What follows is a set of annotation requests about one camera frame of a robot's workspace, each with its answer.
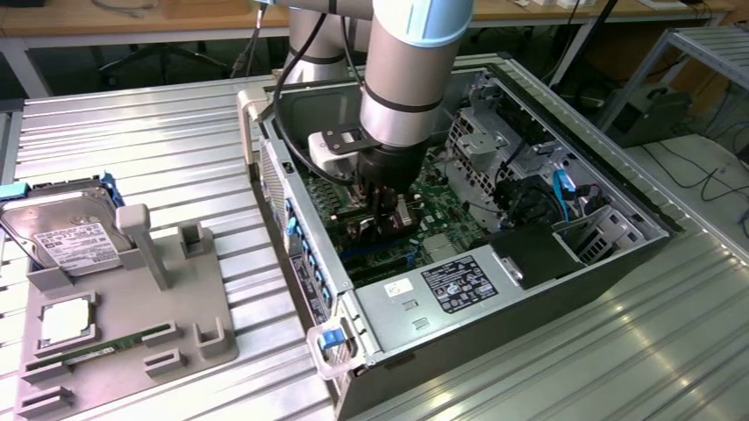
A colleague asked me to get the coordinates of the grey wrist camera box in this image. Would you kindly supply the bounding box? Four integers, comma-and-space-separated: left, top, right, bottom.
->
307, 125, 379, 182

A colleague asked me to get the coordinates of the grey metal disk bay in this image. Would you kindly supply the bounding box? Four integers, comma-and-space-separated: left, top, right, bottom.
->
443, 107, 563, 220

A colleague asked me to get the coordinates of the green motherboard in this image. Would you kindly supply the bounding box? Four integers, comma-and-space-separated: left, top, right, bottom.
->
300, 146, 487, 286

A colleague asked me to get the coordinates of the purple wire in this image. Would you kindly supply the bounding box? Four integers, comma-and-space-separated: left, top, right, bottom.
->
575, 183, 605, 208

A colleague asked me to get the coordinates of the silver chipset heatsink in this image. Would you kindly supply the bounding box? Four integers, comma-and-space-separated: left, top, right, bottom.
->
422, 233, 464, 260

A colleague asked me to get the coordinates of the thin hanging cable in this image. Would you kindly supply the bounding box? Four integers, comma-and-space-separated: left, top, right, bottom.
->
231, 0, 273, 79

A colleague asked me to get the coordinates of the grey cable coil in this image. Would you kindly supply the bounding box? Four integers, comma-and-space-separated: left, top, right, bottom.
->
89, 0, 157, 19

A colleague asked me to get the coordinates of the green RAM stick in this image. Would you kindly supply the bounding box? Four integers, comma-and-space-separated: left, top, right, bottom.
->
25, 325, 168, 367

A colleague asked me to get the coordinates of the blue SATA wire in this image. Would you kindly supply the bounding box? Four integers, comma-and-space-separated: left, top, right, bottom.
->
550, 168, 579, 224

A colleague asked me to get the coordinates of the black expansion slot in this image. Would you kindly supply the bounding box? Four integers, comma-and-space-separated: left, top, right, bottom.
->
347, 255, 412, 282

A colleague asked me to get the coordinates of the gpu card with metal bracket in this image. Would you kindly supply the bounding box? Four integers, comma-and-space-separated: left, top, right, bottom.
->
342, 195, 426, 241

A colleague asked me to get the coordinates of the open black PC case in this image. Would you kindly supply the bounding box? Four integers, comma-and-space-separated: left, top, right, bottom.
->
236, 61, 686, 420

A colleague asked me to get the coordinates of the blue disk caddy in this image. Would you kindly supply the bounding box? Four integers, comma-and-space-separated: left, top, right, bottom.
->
0, 170, 128, 210

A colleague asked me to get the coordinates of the black air shroud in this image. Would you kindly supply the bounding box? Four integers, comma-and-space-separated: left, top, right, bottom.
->
467, 223, 586, 290

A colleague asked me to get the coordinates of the silver CPU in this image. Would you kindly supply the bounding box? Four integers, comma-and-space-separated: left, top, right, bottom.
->
37, 301, 95, 342

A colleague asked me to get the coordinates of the black office chair base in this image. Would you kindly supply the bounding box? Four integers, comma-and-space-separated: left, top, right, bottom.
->
96, 42, 232, 87

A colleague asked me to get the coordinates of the grey parts rack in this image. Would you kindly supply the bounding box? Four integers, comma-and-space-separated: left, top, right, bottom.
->
14, 203, 241, 417

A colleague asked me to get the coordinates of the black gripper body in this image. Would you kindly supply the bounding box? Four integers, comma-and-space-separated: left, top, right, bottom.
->
355, 144, 426, 195

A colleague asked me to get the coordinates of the black wire bundle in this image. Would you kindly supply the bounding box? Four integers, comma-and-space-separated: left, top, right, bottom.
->
494, 179, 557, 232

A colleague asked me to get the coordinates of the grey metal shelf frame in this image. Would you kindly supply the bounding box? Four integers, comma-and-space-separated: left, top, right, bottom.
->
548, 24, 749, 132

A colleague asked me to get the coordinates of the wooden desk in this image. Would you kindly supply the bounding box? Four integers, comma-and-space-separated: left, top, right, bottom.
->
0, 0, 733, 52

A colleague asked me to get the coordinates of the blue case latch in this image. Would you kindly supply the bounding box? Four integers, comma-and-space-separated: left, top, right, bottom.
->
315, 328, 344, 350

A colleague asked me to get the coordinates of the grey power supply unit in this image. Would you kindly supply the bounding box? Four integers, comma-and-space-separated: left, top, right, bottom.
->
354, 245, 526, 354

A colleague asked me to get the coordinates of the black box device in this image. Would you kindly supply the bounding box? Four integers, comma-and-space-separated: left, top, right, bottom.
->
605, 87, 693, 149

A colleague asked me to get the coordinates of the silver hard disk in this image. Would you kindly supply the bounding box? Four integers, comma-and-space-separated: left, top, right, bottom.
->
0, 188, 139, 277

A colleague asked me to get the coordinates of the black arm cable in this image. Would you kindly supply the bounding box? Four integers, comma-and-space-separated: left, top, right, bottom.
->
271, 12, 359, 185

